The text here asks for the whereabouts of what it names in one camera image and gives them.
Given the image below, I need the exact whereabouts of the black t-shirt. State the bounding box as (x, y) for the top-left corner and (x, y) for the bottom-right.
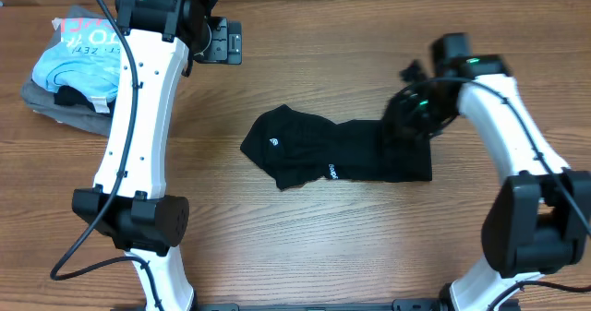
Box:
(240, 104), (432, 190)

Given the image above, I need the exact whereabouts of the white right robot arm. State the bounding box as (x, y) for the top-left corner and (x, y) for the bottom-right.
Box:
(383, 54), (590, 310)

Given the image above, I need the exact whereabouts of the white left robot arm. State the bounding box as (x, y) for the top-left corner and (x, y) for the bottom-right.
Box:
(72, 0), (242, 310)

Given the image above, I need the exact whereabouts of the light blue printed t-shirt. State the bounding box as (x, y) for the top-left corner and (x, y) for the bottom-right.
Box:
(31, 18), (121, 102)

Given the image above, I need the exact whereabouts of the black folded garment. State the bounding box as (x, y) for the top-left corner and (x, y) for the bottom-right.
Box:
(54, 86), (115, 115)

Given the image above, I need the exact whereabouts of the grey folded garment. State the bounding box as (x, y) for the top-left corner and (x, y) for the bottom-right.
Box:
(19, 5), (115, 138)

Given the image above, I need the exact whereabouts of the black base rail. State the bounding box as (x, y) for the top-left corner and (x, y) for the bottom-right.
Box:
(110, 297), (444, 311)

